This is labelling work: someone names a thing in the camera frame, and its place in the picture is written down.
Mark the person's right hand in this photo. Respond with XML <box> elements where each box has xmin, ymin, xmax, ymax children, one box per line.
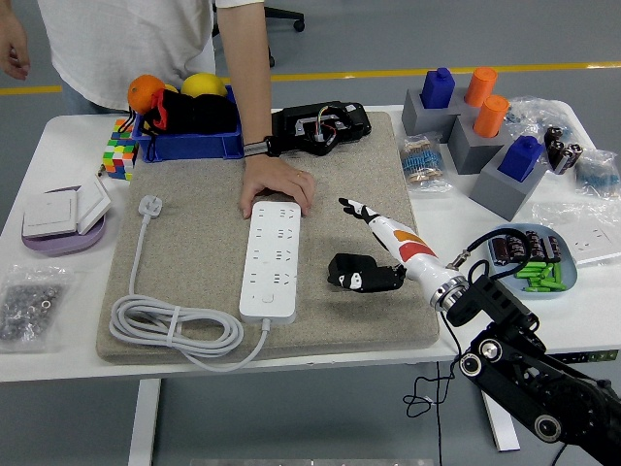
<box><xmin>0</xmin><ymin>14</ymin><xmax>31</xmax><ymax>82</ymax></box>

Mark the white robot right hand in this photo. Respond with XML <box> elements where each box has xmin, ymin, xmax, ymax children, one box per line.
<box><xmin>327</xmin><ymin>196</ymin><xmax>458</xmax><ymax>295</ymax></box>

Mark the person's left hand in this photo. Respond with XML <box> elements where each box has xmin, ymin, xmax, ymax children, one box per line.
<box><xmin>238</xmin><ymin>153</ymin><xmax>316</xmax><ymax>219</ymax></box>

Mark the black plug adapter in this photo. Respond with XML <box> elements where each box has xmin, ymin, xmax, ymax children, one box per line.
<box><xmin>327</xmin><ymin>251</ymin><xmax>384</xmax><ymax>288</ymax></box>

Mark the white power strip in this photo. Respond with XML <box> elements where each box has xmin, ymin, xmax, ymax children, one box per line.
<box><xmin>238</xmin><ymin>200</ymin><xmax>301</xmax><ymax>325</ymax></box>

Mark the thin black plug cord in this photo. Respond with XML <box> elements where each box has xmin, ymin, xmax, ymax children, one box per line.
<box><xmin>402</xmin><ymin>310</ymin><xmax>463</xmax><ymax>466</ymax></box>

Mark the blue plastic bin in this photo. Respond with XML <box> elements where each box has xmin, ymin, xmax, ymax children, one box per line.
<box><xmin>131</xmin><ymin>84</ymin><xmax>245</xmax><ymax>163</ymax></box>

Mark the grey-brown mat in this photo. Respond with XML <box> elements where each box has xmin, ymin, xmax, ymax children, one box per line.
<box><xmin>95</xmin><ymin>111</ymin><xmax>441</xmax><ymax>365</ymax></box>

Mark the black opened electronic device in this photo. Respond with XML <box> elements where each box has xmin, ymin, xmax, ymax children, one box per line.
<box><xmin>269</xmin><ymin>100</ymin><xmax>373</xmax><ymax>157</ymax></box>

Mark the black and red pouch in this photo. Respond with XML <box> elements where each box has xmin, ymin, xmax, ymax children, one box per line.
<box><xmin>115</xmin><ymin>88</ymin><xmax>239</xmax><ymax>164</ymax></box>

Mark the light blue dish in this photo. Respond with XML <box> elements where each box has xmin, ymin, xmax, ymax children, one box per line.
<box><xmin>487</xmin><ymin>221</ymin><xmax>579</xmax><ymax>298</ymax></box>

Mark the grey holder block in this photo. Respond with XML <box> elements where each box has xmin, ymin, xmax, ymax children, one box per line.
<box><xmin>401</xmin><ymin>86</ymin><xmax>481</xmax><ymax>145</ymax></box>
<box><xmin>446</xmin><ymin>114</ymin><xmax>513</xmax><ymax>175</ymax></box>
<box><xmin>469</xmin><ymin>145</ymin><xmax>549</xmax><ymax>222</ymax></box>

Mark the person's torso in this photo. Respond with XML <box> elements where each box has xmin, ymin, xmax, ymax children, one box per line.
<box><xmin>37</xmin><ymin>0</ymin><xmax>267</xmax><ymax>117</ymax></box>

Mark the yellow lemon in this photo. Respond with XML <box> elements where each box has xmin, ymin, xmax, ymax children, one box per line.
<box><xmin>180</xmin><ymin>72</ymin><xmax>228</xmax><ymax>98</ymax></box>

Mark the orange fruit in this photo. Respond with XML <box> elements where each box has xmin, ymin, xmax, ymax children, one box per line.
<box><xmin>126</xmin><ymin>74</ymin><xmax>167</xmax><ymax>116</ymax></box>

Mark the blue bottle-shaped block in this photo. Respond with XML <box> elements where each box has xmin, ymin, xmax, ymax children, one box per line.
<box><xmin>498</xmin><ymin>134</ymin><xmax>544</xmax><ymax>183</ymax></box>
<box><xmin>419</xmin><ymin>66</ymin><xmax>456</xmax><ymax>110</ymax></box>

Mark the large clear plastic bag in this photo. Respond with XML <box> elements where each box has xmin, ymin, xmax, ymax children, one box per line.
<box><xmin>531</xmin><ymin>198</ymin><xmax>621</xmax><ymax>267</ymax></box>

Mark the orange cylinder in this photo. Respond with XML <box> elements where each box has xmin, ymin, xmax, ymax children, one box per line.
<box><xmin>473</xmin><ymin>93</ymin><xmax>510</xmax><ymax>139</ymax></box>
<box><xmin>464</xmin><ymin>66</ymin><xmax>499</xmax><ymax>108</ymax></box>

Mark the colourful puzzle cube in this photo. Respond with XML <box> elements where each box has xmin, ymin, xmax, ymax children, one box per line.
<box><xmin>101</xmin><ymin>117</ymin><xmax>141</xmax><ymax>182</ymax></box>

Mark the black office chair base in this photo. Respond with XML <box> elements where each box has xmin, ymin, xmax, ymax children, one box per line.
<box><xmin>212</xmin><ymin>7</ymin><xmax>306</xmax><ymax>68</ymax></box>

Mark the clear bag of black capacitors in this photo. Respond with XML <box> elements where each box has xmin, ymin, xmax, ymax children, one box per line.
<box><xmin>541</xmin><ymin>124</ymin><xmax>585</xmax><ymax>176</ymax></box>

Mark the purple oval stand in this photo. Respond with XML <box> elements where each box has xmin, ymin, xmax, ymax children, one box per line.
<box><xmin>20</xmin><ymin>186</ymin><xmax>107</xmax><ymax>258</ymax></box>

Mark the white table leg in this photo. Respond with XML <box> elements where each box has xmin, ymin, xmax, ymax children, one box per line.
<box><xmin>127</xmin><ymin>378</ymin><xmax>162</xmax><ymax>466</ymax></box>
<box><xmin>481</xmin><ymin>390</ymin><xmax>521</xmax><ymax>452</ymax></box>

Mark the black table control panel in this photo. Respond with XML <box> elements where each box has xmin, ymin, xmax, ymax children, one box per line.
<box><xmin>565</xmin><ymin>349</ymin><xmax>620</xmax><ymax>364</ymax></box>

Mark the clear bag of metal nuts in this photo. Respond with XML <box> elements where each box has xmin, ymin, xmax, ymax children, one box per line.
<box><xmin>0</xmin><ymin>264</ymin><xmax>74</xmax><ymax>353</ymax></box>

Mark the grey power strip cable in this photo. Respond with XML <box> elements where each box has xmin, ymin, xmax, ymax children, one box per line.
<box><xmin>108</xmin><ymin>193</ymin><xmax>271</xmax><ymax>374</ymax></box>

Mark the white wall switch panel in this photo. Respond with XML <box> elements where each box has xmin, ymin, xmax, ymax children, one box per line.
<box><xmin>21</xmin><ymin>188</ymin><xmax>79</xmax><ymax>239</ymax></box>
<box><xmin>75</xmin><ymin>174</ymin><xmax>113</xmax><ymax>237</ymax></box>

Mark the white wall socket panel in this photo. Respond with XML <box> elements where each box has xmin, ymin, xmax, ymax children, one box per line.
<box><xmin>565</xmin><ymin>225</ymin><xmax>621</xmax><ymax>266</ymax></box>

